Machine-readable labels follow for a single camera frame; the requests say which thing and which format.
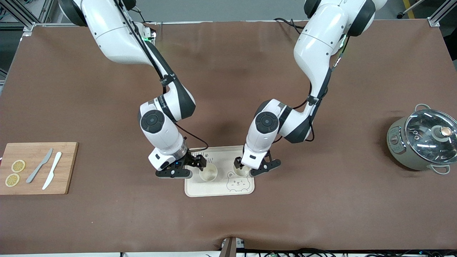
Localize grey plastic knife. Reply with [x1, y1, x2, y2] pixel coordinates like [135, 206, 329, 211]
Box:
[26, 148, 54, 184]

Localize grey-green electric pot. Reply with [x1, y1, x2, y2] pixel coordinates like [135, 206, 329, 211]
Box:
[387, 104, 457, 175]

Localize white IKEA cup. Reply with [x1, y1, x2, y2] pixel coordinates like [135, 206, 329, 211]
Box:
[233, 162, 251, 177]
[199, 163, 218, 182]

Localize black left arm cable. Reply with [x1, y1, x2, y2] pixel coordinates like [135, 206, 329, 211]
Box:
[278, 34, 350, 143]

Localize aluminium frame profile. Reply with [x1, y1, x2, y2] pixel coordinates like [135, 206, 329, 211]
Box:
[0, 0, 54, 32]
[428, 0, 457, 27]

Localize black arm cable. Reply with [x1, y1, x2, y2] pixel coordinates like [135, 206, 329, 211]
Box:
[278, 34, 350, 143]
[114, 0, 210, 153]

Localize brown table cover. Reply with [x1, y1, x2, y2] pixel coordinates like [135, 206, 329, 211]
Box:
[0, 20, 457, 255]

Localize white plastic knife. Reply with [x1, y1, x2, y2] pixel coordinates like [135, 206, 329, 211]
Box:
[42, 152, 62, 190]

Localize grey stand leg with caster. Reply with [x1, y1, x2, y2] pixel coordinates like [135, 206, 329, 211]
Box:
[396, 0, 426, 19]

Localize glass pot lid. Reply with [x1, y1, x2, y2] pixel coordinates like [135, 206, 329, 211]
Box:
[405, 109, 457, 161]

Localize wooden camera mount post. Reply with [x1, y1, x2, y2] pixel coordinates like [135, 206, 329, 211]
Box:
[220, 237, 245, 257]

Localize black base cable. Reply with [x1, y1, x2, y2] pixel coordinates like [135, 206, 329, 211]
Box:
[273, 17, 305, 35]
[131, 6, 147, 24]

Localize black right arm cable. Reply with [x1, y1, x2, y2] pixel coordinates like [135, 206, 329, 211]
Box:
[114, 0, 210, 153]

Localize cream bear print tray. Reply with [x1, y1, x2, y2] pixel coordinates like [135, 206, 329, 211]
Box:
[185, 146, 255, 197]

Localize wooden cutting board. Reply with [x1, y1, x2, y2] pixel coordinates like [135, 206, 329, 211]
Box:
[0, 142, 79, 195]

